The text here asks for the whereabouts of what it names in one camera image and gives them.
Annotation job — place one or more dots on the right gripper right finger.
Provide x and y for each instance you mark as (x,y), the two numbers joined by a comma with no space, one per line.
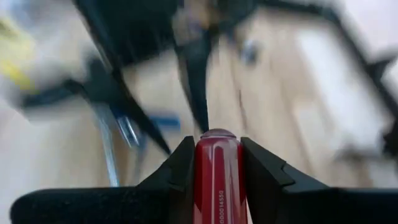
(311,208)

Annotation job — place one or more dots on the black table frame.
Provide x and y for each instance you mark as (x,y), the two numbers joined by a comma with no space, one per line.
(357,53)

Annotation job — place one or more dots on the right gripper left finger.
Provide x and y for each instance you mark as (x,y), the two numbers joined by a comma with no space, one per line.
(109,207)

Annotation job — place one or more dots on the large grey black screwdriver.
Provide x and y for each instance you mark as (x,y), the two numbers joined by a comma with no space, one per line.
(109,155)

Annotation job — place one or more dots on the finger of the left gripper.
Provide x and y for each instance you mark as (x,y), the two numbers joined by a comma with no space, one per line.
(109,84)
(196,71)

